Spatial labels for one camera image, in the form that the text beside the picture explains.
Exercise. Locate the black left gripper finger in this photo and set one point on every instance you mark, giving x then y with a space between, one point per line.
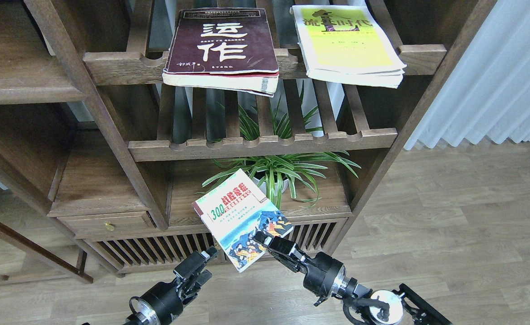
191 273

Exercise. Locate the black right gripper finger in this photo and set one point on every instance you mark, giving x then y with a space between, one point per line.
292 263
277 245

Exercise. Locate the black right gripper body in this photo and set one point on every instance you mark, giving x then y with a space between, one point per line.
324 276

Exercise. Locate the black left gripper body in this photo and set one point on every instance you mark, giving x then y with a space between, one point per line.
160 305

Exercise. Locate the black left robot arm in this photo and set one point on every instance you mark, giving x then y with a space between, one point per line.
164 302

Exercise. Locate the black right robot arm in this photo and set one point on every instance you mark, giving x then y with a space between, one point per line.
383 307

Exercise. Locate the white plant pot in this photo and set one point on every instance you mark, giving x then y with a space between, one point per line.
271 187

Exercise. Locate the green spider plant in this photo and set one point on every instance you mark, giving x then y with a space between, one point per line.
301 167

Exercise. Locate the dark wooden bookshelf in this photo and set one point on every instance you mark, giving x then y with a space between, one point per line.
86 137

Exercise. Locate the maroon book white characters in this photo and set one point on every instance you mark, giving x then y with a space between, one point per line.
224 48

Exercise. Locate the yellow green cover book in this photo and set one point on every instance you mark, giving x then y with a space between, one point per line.
344 44

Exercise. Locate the white pleated curtain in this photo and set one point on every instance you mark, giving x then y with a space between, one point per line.
487 96

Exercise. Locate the dark wooden side frame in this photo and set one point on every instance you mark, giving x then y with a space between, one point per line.
41 254

